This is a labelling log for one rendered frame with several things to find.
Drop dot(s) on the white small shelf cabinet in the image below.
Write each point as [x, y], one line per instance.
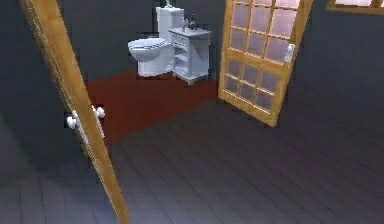
[191, 53]

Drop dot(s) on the white toilet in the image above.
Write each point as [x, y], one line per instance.
[156, 50]

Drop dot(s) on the wooden door with glass panes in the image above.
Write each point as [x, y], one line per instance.
[256, 60]

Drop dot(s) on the small white bottle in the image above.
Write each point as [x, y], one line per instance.
[183, 25]

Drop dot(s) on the small dark object on cabinet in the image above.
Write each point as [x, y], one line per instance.
[192, 22]

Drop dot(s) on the white round door knob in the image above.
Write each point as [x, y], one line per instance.
[71, 121]
[99, 112]

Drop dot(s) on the wooden room door seen edge-on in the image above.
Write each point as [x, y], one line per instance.
[66, 76]

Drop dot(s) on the wooden framed window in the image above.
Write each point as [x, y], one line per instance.
[355, 6]

